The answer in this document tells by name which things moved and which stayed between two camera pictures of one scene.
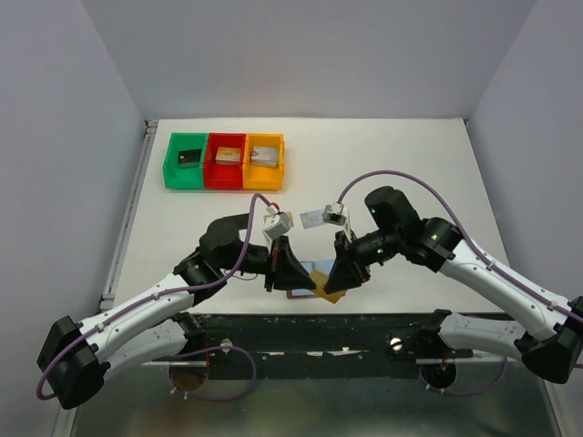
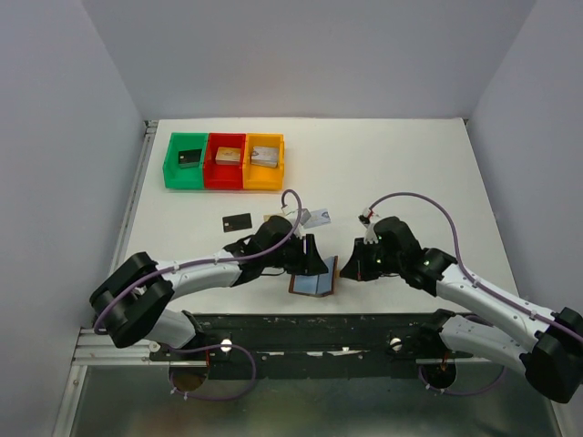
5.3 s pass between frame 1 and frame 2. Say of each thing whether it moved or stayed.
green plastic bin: stayed
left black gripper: moved
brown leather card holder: stayed
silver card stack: stayed
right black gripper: moved
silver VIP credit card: stayed
